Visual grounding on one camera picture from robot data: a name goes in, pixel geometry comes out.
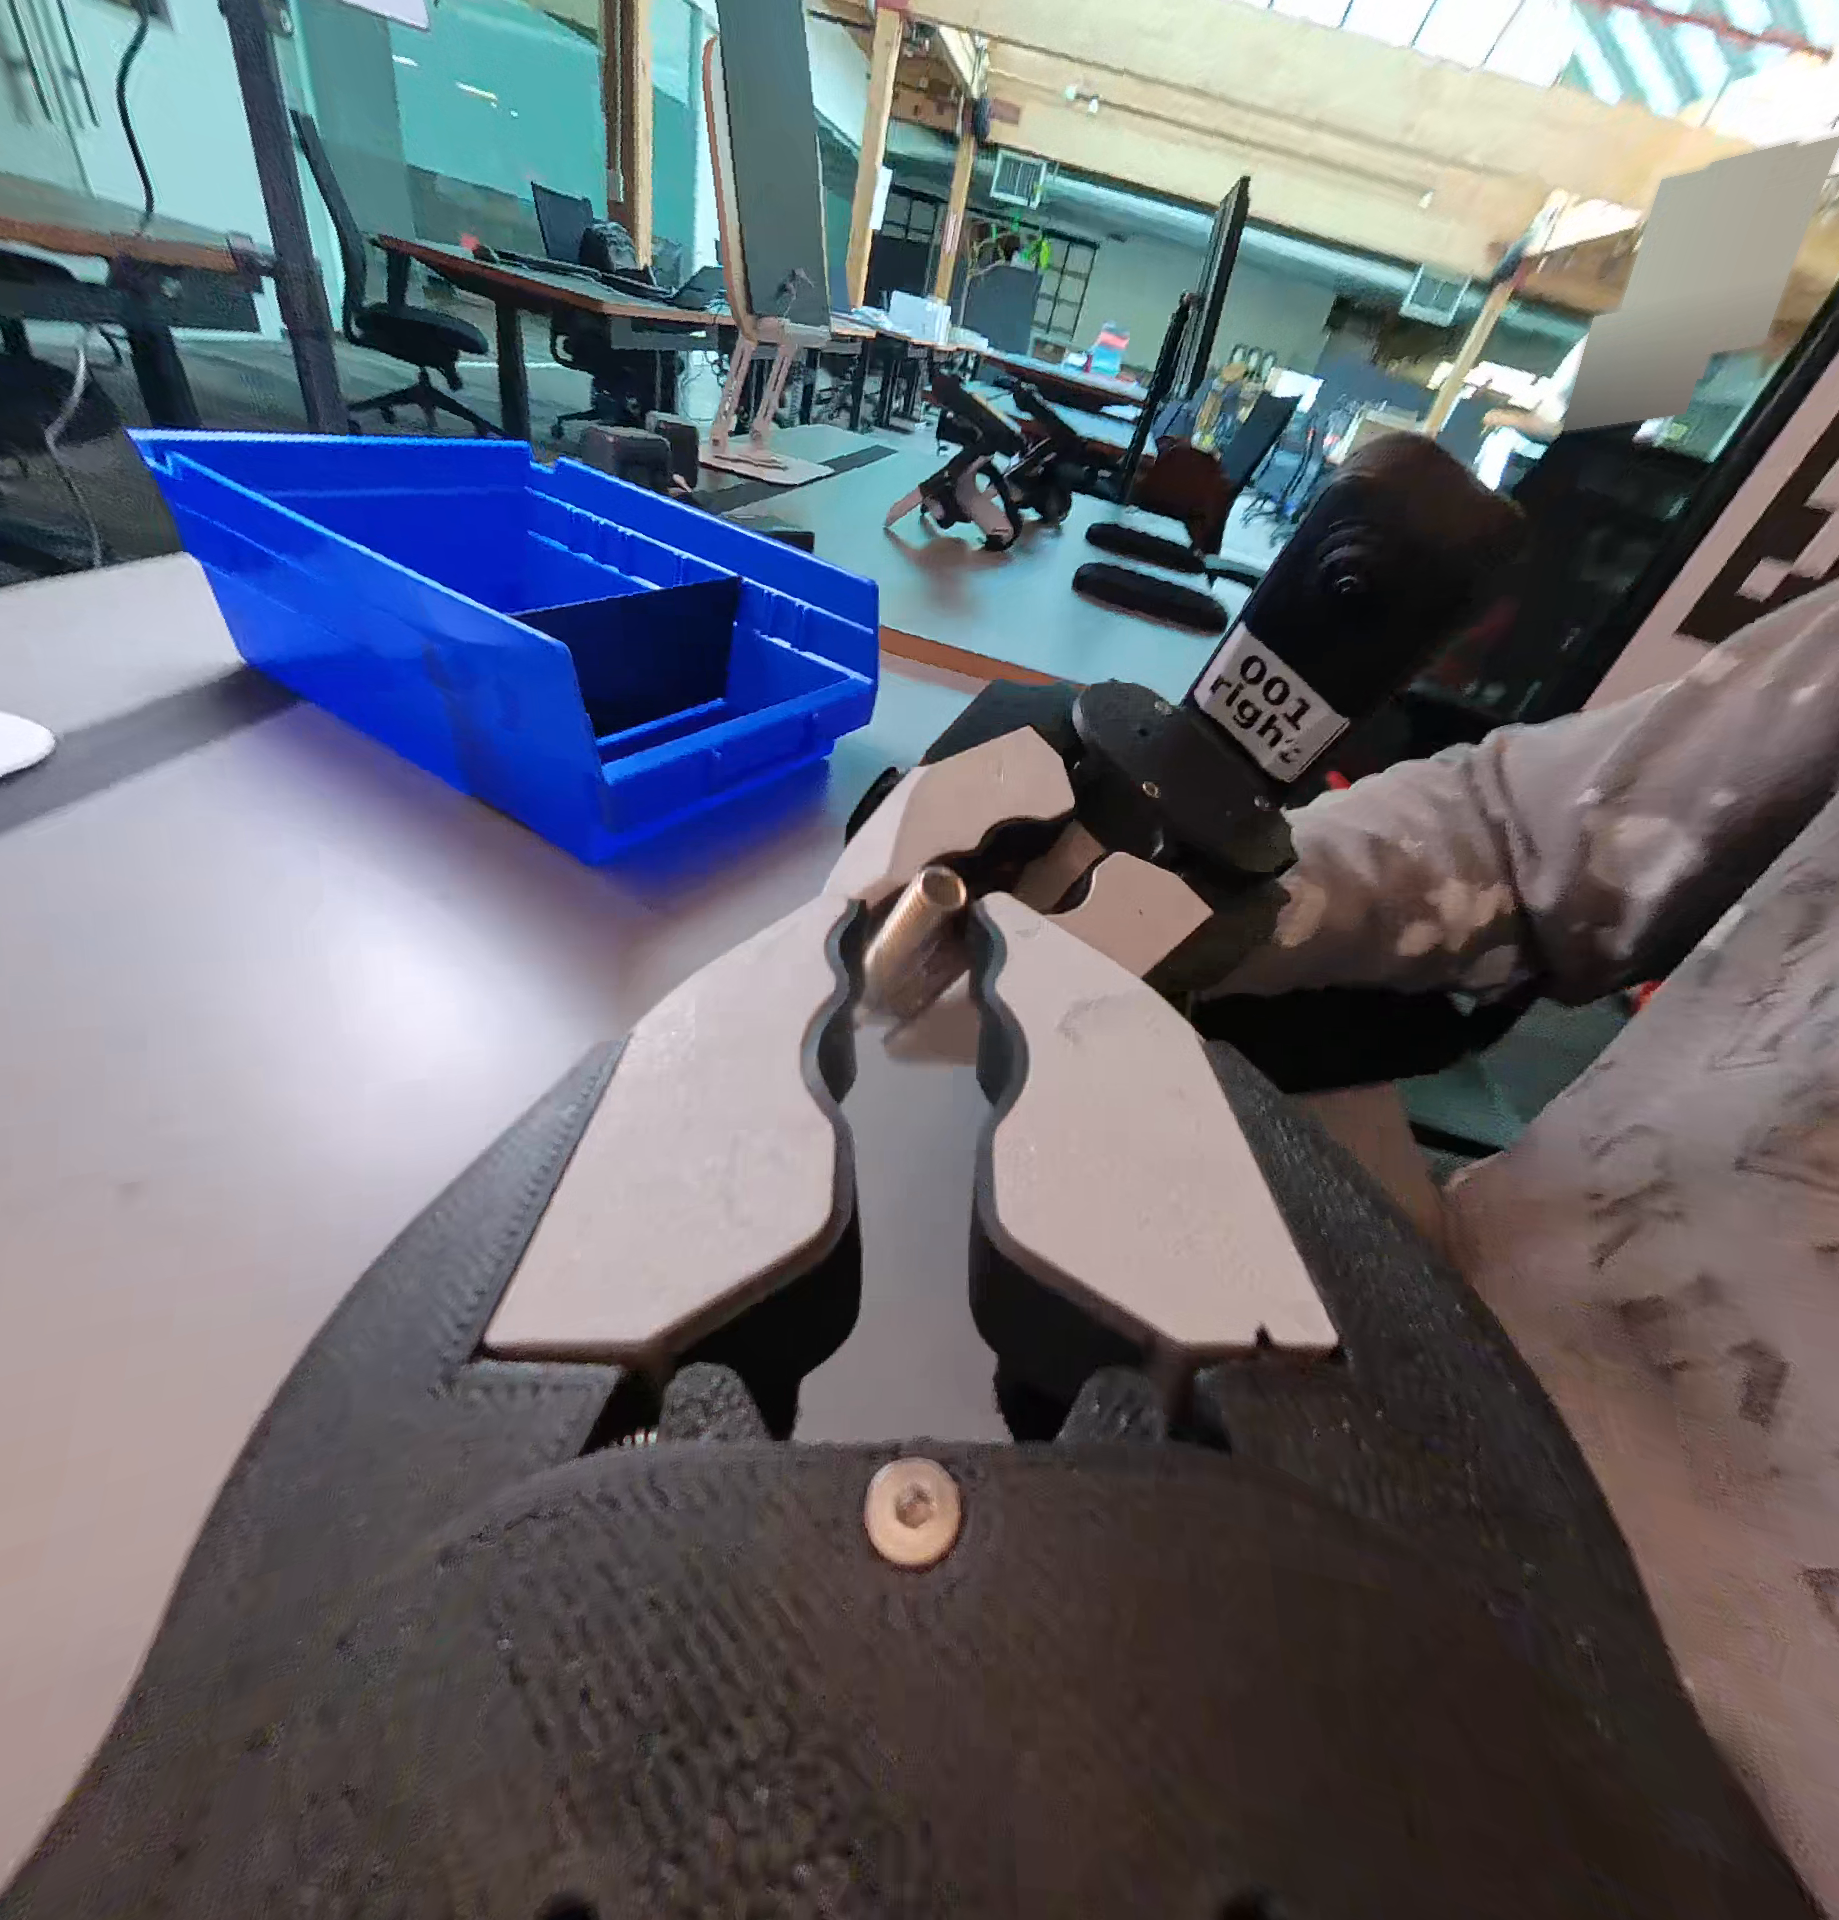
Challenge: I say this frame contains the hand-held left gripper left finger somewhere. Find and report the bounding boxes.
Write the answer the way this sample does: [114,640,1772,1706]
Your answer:
[481,890,869,1441]

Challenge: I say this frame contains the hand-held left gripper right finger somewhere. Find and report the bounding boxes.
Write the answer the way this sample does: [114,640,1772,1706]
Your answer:
[961,890,1341,1441]

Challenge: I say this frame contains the silver flange bolt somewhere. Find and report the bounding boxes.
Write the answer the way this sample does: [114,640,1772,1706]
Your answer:
[863,865,985,1064]

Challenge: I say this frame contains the black monitor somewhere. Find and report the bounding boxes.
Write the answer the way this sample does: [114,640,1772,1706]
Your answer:
[1121,174,1255,507]

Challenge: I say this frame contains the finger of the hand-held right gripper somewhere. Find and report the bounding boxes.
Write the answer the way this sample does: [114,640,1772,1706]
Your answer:
[822,727,1081,906]
[996,849,1216,979]

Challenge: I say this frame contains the black bin divider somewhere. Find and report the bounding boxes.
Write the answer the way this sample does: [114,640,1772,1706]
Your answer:
[512,575,744,739]

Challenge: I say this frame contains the blue plastic bin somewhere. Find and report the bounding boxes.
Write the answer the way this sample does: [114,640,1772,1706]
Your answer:
[128,426,881,869]

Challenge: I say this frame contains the wood-edged grey table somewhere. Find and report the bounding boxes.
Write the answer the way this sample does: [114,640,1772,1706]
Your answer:
[696,421,1270,685]

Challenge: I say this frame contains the black display on easel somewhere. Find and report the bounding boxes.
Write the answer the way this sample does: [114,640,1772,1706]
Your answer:
[704,0,839,486]

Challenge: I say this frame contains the black tool white trim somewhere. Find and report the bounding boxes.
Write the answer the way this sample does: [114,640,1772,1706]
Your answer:
[1001,381,1119,521]
[883,372,1036,555]

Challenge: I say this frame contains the black office chair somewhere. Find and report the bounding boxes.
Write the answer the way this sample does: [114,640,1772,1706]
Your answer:
[290,109,494,437]
[1396,424,1762,754]

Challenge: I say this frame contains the person's right forearm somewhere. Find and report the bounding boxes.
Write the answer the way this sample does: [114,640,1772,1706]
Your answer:
[1219,569,1839,1010]

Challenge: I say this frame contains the brown office chair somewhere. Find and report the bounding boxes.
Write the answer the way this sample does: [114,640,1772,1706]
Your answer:
[1141,439,1240,560]

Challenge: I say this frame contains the wooden desk black legs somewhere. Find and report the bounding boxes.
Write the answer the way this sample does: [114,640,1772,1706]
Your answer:
[374,231,744,439]

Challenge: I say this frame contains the black light stand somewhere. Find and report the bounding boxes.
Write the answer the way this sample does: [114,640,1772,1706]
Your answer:
[220,0,351,437]

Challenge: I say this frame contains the black framed marker board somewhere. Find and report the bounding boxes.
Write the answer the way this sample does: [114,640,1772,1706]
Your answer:
[1586,261,1839,709]

